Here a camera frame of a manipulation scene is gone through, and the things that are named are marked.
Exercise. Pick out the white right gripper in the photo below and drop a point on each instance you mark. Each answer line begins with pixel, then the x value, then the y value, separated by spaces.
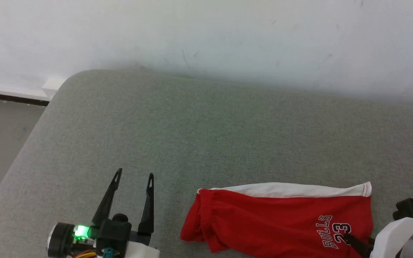
pixel 398 238

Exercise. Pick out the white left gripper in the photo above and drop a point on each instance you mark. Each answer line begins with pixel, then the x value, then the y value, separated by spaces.
pixel 141 247

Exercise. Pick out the red and white basketball shorts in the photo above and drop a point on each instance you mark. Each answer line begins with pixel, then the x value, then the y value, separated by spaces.
pixel 274 218

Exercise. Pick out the grey fabric sofa seat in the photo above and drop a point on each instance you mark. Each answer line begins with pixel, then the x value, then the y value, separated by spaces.
pixel 199 136

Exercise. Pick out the black floor edge strip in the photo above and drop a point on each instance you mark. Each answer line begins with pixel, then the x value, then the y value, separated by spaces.
pixel 13 98

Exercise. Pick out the teal left camera connector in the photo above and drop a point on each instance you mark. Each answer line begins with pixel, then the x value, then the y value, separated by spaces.
pixel 108 253

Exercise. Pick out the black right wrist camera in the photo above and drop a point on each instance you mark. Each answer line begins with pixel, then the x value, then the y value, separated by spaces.
pixel 409 208

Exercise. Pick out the white wall skirting board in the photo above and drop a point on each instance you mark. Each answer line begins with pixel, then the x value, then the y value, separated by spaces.
pixel 16 89

